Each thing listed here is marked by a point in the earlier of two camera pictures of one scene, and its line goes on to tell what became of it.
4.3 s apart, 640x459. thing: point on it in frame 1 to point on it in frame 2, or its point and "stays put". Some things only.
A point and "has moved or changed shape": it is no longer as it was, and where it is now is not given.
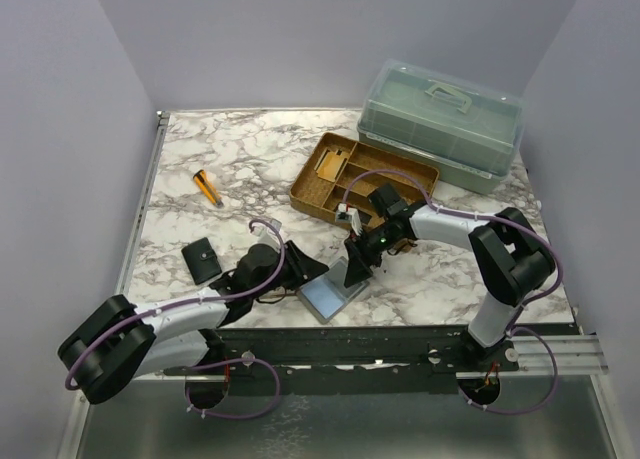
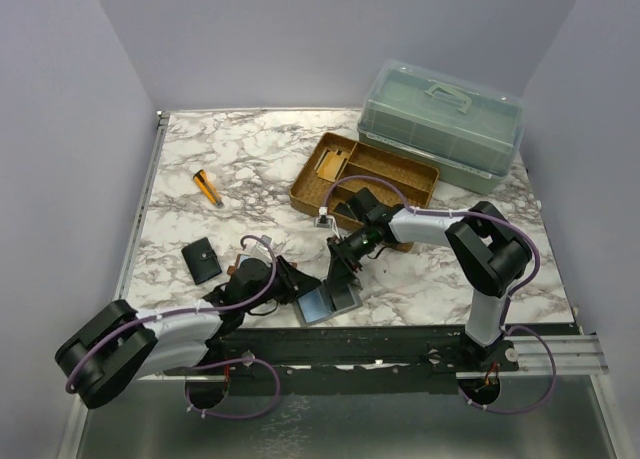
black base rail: (350, 359) stays put
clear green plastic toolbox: (468, 132) stays put
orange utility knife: (208, 188) stays put
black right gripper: (357, 269) to (340, 271)
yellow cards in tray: (330, 165) stays put
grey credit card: (364, 217) has moved or changed shape
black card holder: (202, 260) stays put
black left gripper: (303, 268) to (295, 283)
